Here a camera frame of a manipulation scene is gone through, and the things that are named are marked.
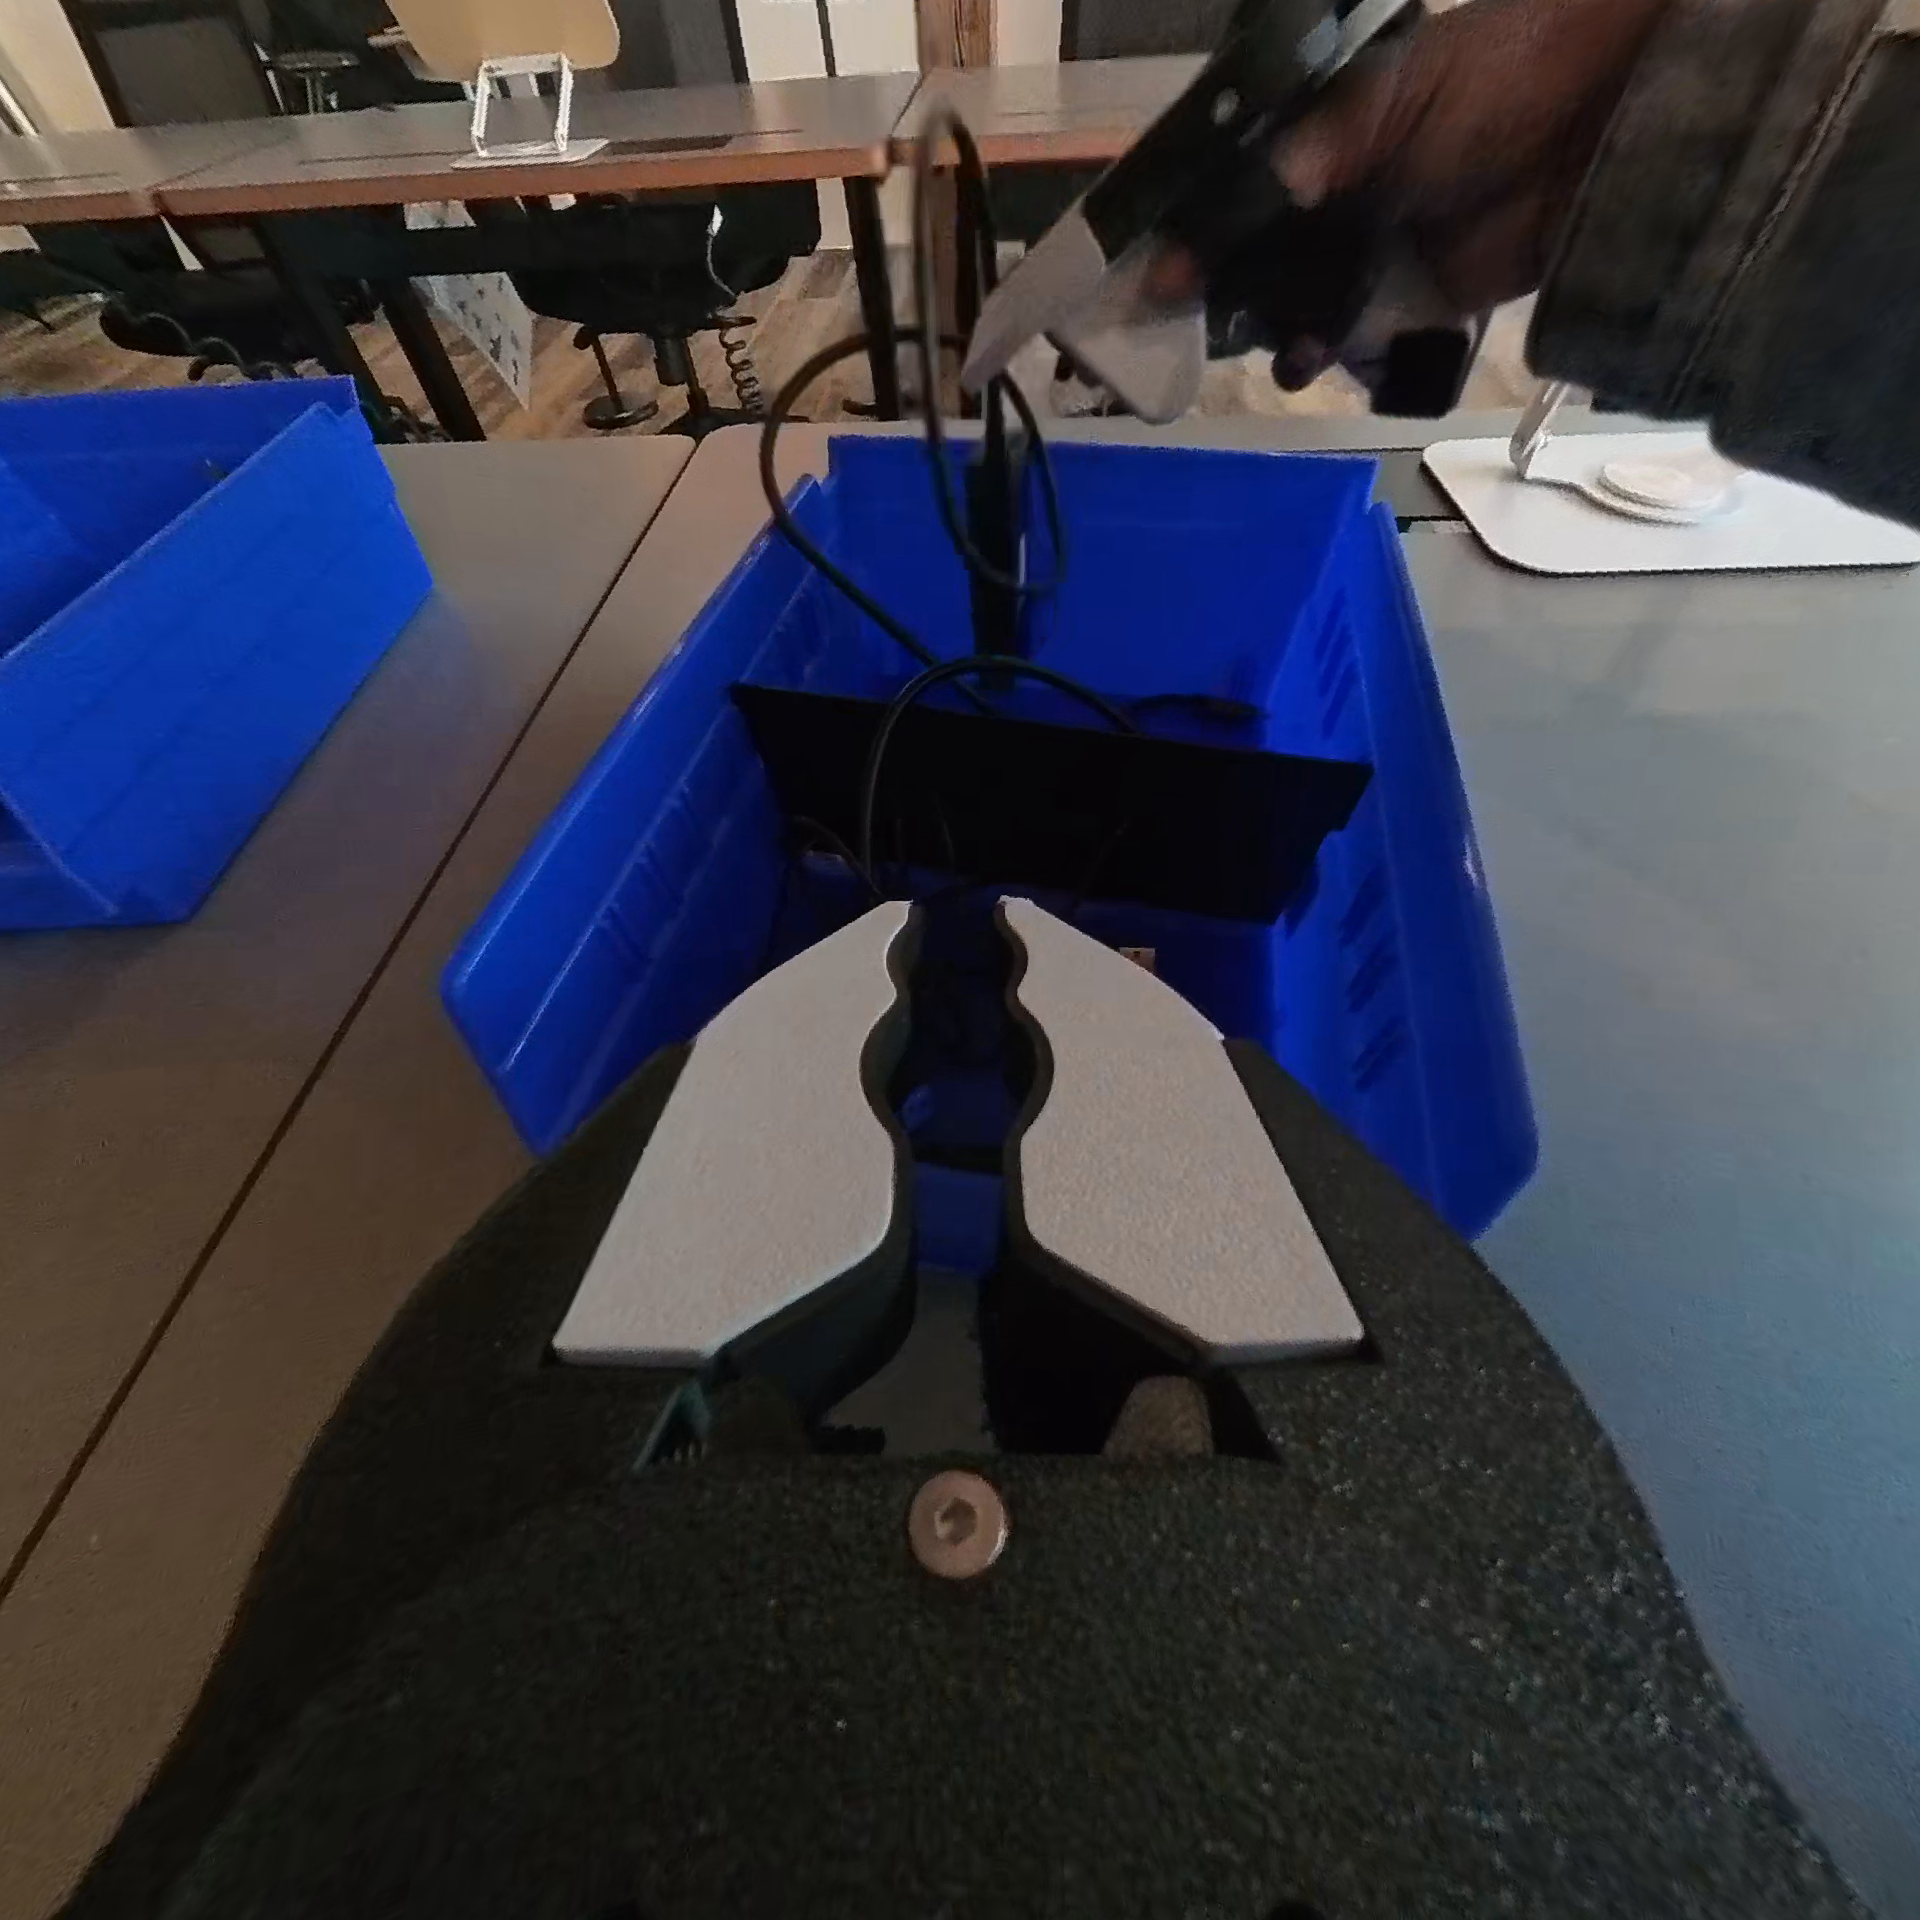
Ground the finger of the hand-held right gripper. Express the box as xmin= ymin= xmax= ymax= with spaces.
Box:
xmin=961 ymin=228 xmax=1210 ymax=422

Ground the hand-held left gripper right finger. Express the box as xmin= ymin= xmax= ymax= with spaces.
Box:
xmin=1001 ymin=900 xmax=1368 ymax=1371

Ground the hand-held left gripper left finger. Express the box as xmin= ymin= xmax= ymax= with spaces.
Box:
xmin=554 ymin=900 xmax=918 ymax=1381

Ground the blue plastic bin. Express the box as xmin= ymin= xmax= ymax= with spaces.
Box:
xmin=446 ymin=437 xmax=1538 ymax=1237
xmin=0 ymin=375 xmax=437 ymax=932

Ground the black usb hub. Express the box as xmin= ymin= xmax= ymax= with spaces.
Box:
xmin=731 ymin=677 xmax=1374 ymax=928

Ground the person's right forearm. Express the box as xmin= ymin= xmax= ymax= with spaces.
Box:
xmin=1533 ymin=0 xmax=1920 ymax=527

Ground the person's right hand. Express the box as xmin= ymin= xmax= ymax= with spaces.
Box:
xmin=1275 ymin=0 xmax=1682 ymax=384

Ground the black office chair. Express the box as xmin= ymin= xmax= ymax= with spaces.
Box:
xmin=453 ymin=197 xmax=828 ymax=437
xmin=60 ymin=0 xmax=300 ymax=130

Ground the dark office desk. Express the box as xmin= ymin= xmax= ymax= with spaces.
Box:
xmin=0 ymin=62 xmax=1231 ymax=437

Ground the white document stand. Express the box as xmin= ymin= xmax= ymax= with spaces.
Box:
xmin=1419 ymin=384 xmax=1920 ymax=578

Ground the wooden board on stand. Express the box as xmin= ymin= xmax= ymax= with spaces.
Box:
xmin=386 ymin=0 xmax=621 ymax=162

